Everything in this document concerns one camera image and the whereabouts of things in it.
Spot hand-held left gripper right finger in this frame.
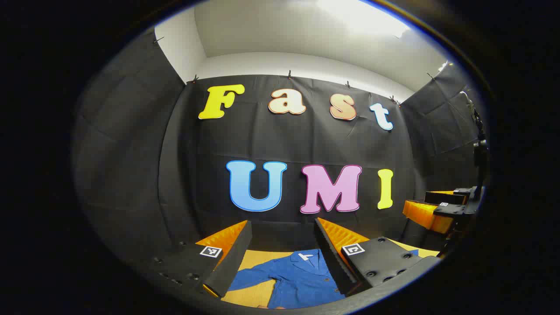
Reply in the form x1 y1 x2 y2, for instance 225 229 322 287
314 217 440 296

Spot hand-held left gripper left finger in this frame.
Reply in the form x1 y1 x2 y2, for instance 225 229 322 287
145 220 253 298

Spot blue corduroy jacket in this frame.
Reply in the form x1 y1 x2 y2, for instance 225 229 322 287
227 248 420 309

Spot black backdrop cloth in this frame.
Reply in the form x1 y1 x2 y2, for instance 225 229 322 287
72 28 490 263

